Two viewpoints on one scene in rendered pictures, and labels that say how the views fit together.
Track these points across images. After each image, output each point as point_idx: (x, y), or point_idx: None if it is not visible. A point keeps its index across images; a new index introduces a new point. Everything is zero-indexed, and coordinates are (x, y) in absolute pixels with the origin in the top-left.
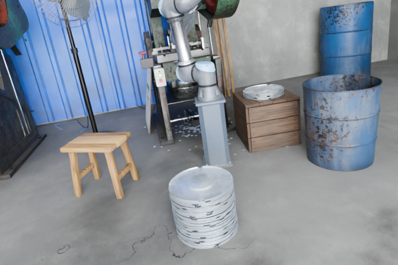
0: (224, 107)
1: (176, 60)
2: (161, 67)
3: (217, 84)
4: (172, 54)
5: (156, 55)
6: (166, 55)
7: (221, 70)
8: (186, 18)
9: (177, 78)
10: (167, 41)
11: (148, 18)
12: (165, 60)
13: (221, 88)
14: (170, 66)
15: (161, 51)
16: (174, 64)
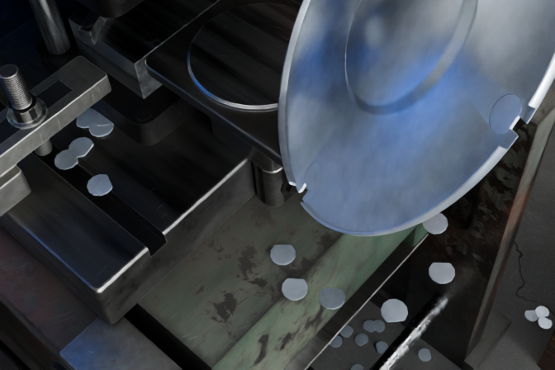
0: (492, 293)
1: (239, 207)
2: (140, 318)
3: (482, 219)
4: (214, 193)
5: (94, 288)
6: (173, 230)
7: (541, 156)
8: None
9: (295, 350)
10: (42, 10)
11: None
12: (166, 268)
13: (509, 235)
14: (260, 335)
15: (44, 143)
16: (286, 301)
